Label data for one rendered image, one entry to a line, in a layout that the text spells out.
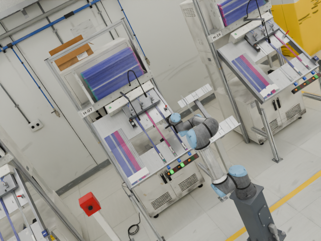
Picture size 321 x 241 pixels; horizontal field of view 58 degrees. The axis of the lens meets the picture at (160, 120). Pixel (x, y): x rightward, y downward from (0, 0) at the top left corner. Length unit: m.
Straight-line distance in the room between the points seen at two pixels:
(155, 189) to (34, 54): 2.30
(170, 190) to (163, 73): 1.98
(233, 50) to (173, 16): 1.57
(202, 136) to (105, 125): 1.13
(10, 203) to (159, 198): 1.36
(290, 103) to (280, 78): 0.58
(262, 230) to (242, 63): 1.55
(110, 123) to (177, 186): 0.98
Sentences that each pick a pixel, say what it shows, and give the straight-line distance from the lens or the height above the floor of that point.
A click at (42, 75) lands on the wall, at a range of 4.10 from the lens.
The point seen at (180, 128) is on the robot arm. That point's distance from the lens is 2.24.
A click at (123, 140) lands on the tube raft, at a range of 2.62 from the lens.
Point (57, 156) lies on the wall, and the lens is 4.42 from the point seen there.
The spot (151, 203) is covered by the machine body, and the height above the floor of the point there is 0.22.
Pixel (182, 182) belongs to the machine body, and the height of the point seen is 0.22.
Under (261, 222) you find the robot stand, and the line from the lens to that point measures 2.35.
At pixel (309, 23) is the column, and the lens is 5.16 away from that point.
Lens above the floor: 2.11
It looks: 25 degrees down
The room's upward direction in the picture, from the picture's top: 27 degrees counter-clockwise
